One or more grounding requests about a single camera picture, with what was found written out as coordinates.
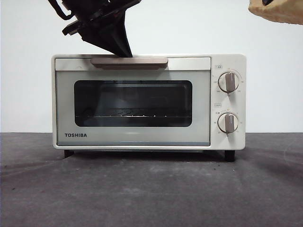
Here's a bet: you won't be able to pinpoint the golden brown bread loaf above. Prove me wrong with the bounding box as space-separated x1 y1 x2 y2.
248 0 303 26

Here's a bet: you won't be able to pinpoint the glass oven door with handle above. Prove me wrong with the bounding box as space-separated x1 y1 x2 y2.
54 56 212 147

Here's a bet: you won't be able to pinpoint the oven temperature knob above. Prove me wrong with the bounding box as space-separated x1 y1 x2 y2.
218 72 240 93

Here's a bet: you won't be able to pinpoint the oven timer knob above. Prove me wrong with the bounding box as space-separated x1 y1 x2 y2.
217 113 240 133

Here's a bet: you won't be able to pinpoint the white Toshiba toaster oven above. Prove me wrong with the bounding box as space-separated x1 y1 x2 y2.
51 53 247 163

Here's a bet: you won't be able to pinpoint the metal wire oven rack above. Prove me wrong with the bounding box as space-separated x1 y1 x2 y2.
75 108 191 119

